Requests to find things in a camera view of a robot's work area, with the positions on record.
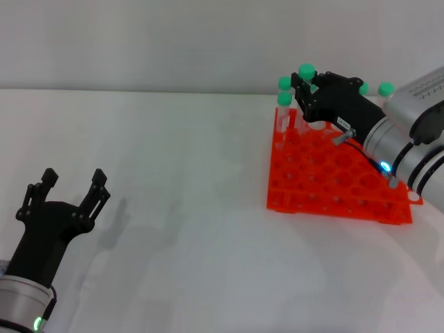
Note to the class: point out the clear test tube green cap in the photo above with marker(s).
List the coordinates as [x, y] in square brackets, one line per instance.
[285, 99]
[285, 83]
[364, 89]
[307, 70]
[385, 89]

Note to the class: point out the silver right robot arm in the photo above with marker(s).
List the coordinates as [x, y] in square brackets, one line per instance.
[426, 173]

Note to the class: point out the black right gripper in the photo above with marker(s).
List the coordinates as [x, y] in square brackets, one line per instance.
[354, 107]

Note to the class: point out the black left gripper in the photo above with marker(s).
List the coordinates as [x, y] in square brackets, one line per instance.
[45, 236]

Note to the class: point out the orange test tube rack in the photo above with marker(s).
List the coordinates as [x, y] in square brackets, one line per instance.
[312, 173]

